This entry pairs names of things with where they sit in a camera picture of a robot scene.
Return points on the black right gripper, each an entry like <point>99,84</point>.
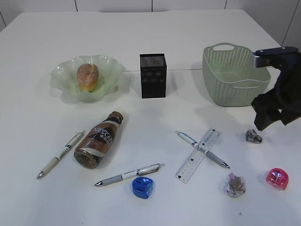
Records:
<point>281,103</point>

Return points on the paper ball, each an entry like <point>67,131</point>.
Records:
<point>236,186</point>
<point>252,136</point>

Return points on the pink pencil sharpener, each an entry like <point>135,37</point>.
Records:
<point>277,178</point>

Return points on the brown Nescafe coffee bottle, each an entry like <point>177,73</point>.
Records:
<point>95,145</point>

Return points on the sugared bread roll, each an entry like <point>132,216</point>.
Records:
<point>87,77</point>

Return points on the green plastic woven basket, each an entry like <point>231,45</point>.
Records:
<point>230,77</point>

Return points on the grey pen under ruler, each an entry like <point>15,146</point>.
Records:
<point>205,145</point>

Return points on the black mesh pen holder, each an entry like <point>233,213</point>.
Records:
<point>153,70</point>

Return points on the grey white centre pen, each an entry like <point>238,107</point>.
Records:
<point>135,173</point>

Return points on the blue pencil sharpener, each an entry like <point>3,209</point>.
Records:
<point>142,187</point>

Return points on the beige pen on left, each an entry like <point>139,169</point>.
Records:
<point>60,155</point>

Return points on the clear plastic ruler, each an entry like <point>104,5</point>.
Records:
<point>191,164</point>

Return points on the green wavy glass bowl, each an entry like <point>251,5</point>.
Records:
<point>64,77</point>

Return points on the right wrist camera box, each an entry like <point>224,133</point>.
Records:
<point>277,57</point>

